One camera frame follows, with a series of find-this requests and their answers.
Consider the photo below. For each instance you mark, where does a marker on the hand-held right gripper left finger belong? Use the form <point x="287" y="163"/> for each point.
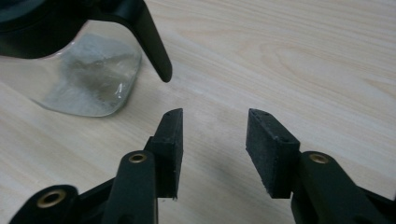
<point x="137" y="186"/>

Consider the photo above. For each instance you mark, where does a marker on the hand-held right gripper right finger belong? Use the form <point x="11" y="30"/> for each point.
<point x="274" y="155"/>

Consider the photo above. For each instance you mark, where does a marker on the small shiny white cube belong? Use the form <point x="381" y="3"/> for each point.
<point x="93" y="77"/>

